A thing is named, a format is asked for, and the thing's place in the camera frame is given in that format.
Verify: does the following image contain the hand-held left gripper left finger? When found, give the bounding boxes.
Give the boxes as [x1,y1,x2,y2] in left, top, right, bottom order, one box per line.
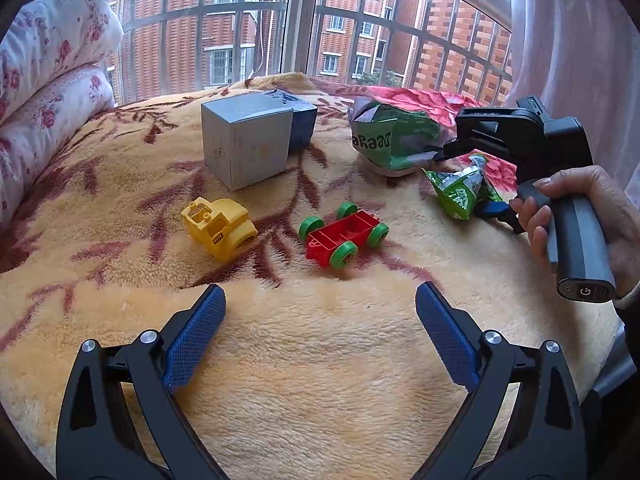
[56,283,228,480]

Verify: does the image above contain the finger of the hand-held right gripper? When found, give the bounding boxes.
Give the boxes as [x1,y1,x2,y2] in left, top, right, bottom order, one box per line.
[475,200,526,235]
[432,135,482,163]

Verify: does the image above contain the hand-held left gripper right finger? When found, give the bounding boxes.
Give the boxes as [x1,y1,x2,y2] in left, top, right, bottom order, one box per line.
[415,281,587,480]

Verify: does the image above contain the small green snack packet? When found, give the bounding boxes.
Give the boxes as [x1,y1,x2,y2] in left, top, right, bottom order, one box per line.
[422,154,503,221]

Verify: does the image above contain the large green snack bag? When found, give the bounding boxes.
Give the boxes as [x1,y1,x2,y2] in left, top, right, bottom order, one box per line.
[348,96,458,177]

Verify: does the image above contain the person's right hand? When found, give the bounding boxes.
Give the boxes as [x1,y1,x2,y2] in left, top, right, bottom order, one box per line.
[509,165,640,298]

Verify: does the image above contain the white sheer curtain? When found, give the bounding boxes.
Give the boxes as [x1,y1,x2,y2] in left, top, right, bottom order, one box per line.
[505,0,640,196]

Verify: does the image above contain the yellow toy truck cab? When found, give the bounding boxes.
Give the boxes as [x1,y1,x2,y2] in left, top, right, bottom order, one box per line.
[181,197,259,263]

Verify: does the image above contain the beige leaf-pattern blanket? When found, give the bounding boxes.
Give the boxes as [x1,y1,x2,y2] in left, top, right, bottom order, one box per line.
[0,72,626,480]

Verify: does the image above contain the red toy wagon green wheels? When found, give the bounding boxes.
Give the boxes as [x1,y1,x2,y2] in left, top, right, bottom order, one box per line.
[298,202,390,269]

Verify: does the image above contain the small blue white carton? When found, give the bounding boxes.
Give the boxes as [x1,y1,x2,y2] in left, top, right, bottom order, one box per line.
[265,89,319,153]

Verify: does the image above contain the grey cardboard box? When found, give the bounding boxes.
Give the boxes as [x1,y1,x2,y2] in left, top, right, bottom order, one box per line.
[201,92,293,192]

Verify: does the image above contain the window security grille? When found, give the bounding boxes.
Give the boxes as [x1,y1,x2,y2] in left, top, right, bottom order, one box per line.
[85,0,516,106]

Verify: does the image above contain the white floral quilt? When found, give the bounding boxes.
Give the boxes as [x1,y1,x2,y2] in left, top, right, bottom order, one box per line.
[0,0,125,226]

